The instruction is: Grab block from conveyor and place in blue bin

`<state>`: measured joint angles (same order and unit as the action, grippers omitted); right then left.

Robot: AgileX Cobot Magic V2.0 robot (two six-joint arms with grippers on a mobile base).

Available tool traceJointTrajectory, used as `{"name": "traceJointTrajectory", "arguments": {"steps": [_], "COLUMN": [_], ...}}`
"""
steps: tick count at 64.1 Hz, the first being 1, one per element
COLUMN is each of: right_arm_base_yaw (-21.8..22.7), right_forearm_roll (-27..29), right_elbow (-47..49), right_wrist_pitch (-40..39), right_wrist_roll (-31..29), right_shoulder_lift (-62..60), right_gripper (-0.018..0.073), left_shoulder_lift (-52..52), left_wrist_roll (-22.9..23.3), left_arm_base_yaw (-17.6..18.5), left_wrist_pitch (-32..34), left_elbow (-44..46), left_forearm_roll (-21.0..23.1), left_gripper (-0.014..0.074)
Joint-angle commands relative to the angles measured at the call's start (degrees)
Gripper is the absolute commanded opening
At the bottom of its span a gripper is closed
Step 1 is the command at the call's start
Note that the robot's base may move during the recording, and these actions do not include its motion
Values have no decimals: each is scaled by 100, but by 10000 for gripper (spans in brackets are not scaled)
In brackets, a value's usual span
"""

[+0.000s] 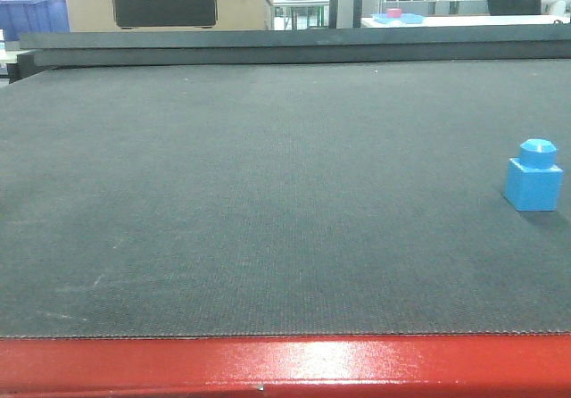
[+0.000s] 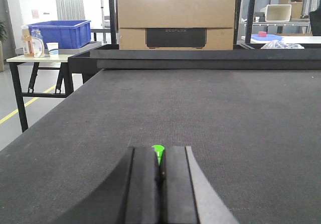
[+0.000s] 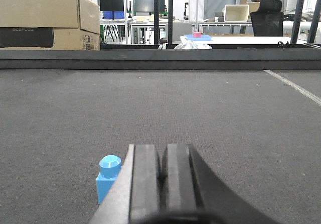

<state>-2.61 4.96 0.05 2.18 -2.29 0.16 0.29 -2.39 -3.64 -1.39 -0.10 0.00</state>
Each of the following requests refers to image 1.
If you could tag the dark grey conveyor belt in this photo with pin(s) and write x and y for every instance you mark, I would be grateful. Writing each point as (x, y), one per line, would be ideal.
(280, 200)

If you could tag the red block on tray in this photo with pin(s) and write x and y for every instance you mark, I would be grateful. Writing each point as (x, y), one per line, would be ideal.
(394, 13)

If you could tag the blue toy block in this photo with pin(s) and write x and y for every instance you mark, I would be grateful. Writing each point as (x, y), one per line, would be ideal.
(534, 180)

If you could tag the white background table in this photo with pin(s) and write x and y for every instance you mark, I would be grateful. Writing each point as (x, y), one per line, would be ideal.
(476, 20)

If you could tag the shallow blue tray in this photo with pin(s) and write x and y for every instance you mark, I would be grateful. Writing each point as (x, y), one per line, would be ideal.
(403, 19)

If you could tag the large cardboard box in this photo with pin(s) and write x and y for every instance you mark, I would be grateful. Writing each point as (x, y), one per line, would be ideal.
(165, 15)

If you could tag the blue plastic crate background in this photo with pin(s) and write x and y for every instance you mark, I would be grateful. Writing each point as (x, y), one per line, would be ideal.
(32, 16)

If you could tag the grey conveyor rear rail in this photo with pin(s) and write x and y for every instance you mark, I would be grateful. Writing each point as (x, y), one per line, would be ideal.
(157, 55)

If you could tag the red conveyor frame edge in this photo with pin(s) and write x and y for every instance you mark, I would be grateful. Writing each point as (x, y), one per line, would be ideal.
(310, 366)

